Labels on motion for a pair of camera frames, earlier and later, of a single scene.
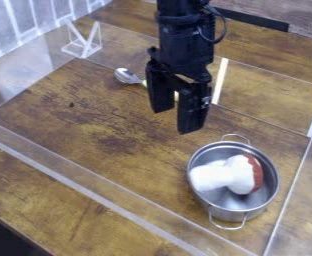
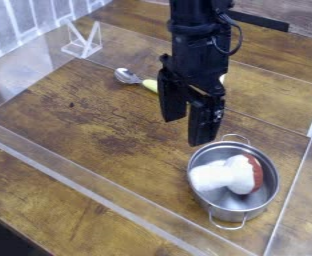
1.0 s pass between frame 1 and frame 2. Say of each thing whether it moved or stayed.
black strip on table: stayed
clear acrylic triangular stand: stayed
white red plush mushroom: stayed
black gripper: moved
